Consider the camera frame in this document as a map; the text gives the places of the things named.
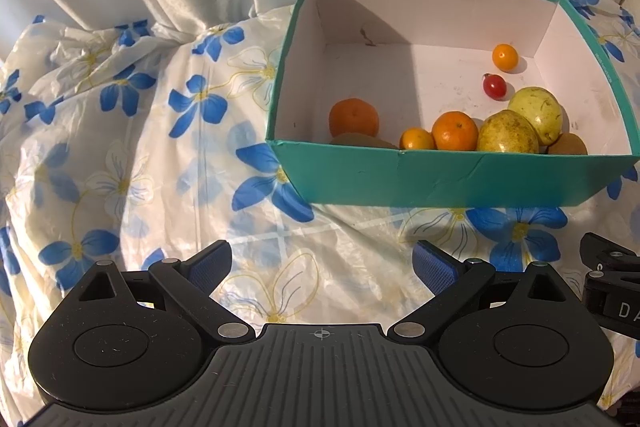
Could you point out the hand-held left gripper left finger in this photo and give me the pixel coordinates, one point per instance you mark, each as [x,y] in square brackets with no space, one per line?
[210,264]

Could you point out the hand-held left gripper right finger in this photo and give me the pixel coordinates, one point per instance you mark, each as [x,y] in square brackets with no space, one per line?
[435,267]

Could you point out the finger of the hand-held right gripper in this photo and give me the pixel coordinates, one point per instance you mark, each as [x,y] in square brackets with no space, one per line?
[607,252]

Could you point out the teal cardboard box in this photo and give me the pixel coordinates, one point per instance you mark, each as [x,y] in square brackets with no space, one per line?
[430,177]

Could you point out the brown fuzzy kiwi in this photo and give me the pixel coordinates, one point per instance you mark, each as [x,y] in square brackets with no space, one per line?
[567,145]
[362,141]

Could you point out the orange tangerine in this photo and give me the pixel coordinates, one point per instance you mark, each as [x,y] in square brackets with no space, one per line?
[455,131]
[353,117]

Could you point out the orange cherry tomato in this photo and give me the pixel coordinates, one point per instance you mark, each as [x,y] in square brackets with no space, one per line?
[505,57]
[416,139]

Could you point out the blue floral plastic tablecloth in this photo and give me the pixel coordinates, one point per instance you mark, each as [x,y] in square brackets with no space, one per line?
[125,147]

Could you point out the yellow-green guava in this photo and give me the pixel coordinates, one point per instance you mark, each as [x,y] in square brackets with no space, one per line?
[507,134]
[541,109]

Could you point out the red cherry tomato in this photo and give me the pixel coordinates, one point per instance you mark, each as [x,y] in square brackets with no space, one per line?
[494,85]

